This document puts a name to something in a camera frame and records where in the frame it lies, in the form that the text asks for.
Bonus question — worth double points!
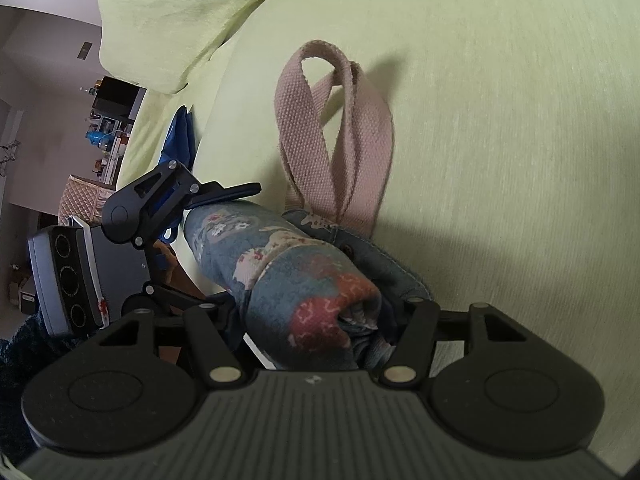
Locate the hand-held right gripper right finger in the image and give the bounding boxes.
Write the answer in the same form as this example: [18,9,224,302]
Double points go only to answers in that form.
[383,297,532,386]

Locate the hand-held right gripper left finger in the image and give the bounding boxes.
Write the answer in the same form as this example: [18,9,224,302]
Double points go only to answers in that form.
[97,302,246,391]

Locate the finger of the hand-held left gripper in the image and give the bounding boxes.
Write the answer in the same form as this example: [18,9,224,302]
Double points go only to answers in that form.
[144,282,234,317]
[120,160,262,241]

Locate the cat print denim bag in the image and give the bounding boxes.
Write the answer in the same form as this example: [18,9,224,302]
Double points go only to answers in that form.
[182,40,434,372]

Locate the blue shopping bag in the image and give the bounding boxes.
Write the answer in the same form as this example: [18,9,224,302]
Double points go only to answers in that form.
[159,105,201,172]

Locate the beige quilted furniture cover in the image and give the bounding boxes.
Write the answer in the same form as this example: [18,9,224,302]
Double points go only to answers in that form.
[58,173,119,226]

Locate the black cabinet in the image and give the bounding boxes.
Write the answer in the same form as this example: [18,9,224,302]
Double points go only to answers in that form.
[92,76,141,121]

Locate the person's dark blue clothing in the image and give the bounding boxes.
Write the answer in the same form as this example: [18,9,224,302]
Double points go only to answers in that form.
[0,309,87,463]

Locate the light green sofa cover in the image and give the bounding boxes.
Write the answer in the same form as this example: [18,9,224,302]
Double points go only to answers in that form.
[91,0,640,466]

